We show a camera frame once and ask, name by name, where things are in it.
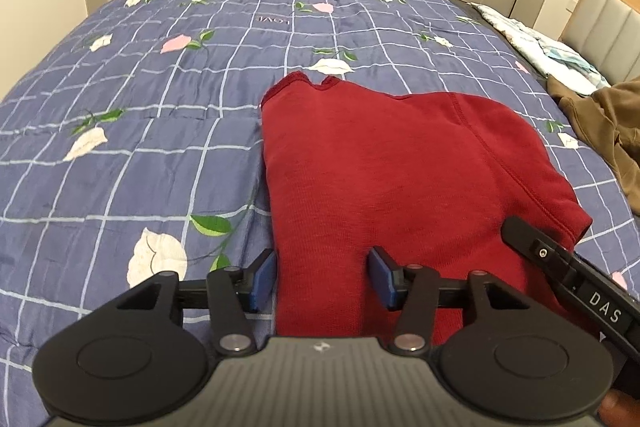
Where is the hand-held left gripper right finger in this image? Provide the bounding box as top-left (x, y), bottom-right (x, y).
top-left (367, 245), bottom-right (532, 356)

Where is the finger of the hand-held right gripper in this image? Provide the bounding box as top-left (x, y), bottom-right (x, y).
top-left (501, 215), bottom-right (575, 279)

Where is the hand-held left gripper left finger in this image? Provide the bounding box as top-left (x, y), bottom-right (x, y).
top-left (102, 249), bottom-right (278, 356)

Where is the red knit garment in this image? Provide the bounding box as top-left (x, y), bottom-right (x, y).
top-left (260, 71), bottom-right (594, 349)

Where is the person's right hand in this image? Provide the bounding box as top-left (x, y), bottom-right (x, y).
top-left (599, 388), bottom-right (640, 427)

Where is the brown cloth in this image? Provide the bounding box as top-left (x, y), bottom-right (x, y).
top-left (547, 76), bottom-right (640, 200)

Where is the blue checked floral quilt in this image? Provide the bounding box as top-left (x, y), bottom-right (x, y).
top-left (0, 0), bottom-right (640, 427)

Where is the light patterned cloth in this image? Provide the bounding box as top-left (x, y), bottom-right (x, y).
top-left (472, 3), bottom-right (612, 96)

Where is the beige padded headboard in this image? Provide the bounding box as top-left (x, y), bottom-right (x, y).
top-left (559, 0), bottom-right (640, 88)

